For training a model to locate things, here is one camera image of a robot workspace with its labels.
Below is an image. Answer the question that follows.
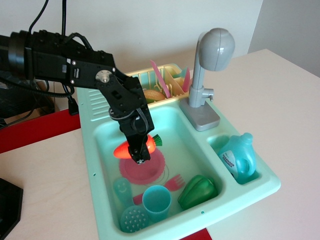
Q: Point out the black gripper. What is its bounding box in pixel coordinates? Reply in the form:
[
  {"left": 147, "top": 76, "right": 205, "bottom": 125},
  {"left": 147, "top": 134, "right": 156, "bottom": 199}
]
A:
[{"left": 95, "top": 70, "right": 154, "bottom": 164}]

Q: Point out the orange toy carrot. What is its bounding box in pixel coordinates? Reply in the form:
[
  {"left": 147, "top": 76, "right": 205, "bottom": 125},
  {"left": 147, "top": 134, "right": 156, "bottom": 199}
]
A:
[{"left": 113, "top": 134, "right": 163, "bottom": 159}]

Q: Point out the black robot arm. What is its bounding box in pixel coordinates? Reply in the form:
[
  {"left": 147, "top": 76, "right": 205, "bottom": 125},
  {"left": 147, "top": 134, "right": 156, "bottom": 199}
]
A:
[{"left": 0, "top": 30, "right": 154, "bottom": 164}]

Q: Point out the pink upright toy plate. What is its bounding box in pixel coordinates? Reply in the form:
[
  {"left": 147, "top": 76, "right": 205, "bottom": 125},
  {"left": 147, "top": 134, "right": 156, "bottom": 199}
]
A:
[{"left": 182, "top": 67, "right": 191, "bottom": 93}]

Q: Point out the teal upright toy plate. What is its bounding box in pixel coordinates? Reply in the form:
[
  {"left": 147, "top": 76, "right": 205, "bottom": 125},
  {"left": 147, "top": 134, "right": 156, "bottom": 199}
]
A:
[{"left": 176, "top": 67, "right": 188, "bottom": 78}]

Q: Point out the pink toy fork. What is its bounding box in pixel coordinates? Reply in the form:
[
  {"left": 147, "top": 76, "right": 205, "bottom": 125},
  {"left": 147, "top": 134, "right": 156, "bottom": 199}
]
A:
[{"left": 132, "top": 174, "right": 186, "bottom": 205}]

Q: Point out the teal toy cup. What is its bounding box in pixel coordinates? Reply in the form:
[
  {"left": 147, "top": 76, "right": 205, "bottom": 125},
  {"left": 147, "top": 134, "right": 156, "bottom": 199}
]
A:
[{"left": 142, "top": 185, "right": 172, "bottom": 223}]

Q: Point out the yellow toy corn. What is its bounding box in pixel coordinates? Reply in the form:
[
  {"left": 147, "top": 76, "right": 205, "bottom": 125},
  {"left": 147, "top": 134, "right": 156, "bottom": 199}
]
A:
[{"left": 143, "top": 89, "right": 166, "bottom": 104}]

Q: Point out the mint green toy sink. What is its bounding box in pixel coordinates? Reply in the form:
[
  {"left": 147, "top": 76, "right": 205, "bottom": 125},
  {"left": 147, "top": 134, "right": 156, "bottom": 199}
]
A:
[{"left": 77, "top": 88, "right": 281, "bottom": 240}]

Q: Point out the pink toy knife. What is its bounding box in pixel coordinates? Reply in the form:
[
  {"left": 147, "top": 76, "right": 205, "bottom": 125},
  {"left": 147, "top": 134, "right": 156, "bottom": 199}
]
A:
[{"left": 150, "top": 60, "right": 171, "bottom": 99}]

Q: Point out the teal slotted toy spoon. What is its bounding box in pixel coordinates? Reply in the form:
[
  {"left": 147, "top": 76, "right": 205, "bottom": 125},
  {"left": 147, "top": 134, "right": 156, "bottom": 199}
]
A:
[{"left": 113, "top": 177, "right": 150, "bottom": 233}]

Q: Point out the green toy bell pepper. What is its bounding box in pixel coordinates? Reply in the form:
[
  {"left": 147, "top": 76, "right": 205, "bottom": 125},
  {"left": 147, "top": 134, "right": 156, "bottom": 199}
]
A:
[{"left": 177, "top": 175, "right": 218, "bottom": 210}]

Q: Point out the yellow dish rack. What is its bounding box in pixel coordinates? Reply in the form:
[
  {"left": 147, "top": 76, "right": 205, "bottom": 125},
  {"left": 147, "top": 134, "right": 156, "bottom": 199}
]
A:
[{"left": 127, "top": 64, "right": 189, "bottom": 107}]

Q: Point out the teal toy detergent bottle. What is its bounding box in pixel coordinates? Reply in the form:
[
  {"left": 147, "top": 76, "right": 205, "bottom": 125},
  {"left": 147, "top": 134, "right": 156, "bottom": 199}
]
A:
[{"left": 217, "top": 132, "right": 257, "bottom": 185}]

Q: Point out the grey toy faucet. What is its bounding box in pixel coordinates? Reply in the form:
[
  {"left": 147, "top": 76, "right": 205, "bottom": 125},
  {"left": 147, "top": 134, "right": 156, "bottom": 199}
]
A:
[{"left": 179, "top": 27, "right": 236, "bottom": 132}]

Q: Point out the black bin with bag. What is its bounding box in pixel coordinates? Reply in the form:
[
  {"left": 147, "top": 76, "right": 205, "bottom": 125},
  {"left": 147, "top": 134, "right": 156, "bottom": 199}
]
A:
[{"left": 0, "top": 70, "right": 55, "bottom": 129}]

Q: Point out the black object at left edge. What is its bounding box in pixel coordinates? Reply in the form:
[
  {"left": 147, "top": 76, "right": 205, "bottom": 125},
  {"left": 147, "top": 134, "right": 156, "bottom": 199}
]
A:
[{"left": 0, "top": 178, "right": 24, "bottom": 240}]

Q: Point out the black flexible cable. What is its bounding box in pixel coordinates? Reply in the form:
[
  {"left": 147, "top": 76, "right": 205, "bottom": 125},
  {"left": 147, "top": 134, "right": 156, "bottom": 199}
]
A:
[{"left": 59, "top": 0, "right": 80, "bottom": 116}]

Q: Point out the black power cord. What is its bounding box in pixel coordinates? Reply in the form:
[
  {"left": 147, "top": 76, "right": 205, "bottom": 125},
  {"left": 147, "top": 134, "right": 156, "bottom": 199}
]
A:
[{"left": 0, "top": 0, "right": 76, "bottom": 130}]

